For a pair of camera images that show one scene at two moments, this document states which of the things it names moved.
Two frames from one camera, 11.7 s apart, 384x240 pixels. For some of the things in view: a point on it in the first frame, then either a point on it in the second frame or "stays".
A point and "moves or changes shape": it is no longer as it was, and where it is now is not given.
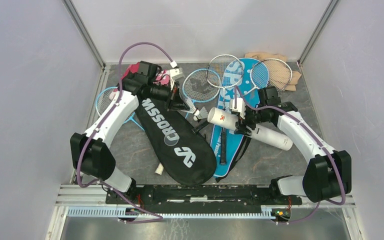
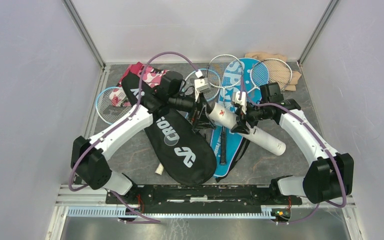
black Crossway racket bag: x=186 y=151 stays
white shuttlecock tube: x=227 y=119 moves or changes shape
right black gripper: x=241 y=128 stays
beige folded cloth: x=281 y=75 stays
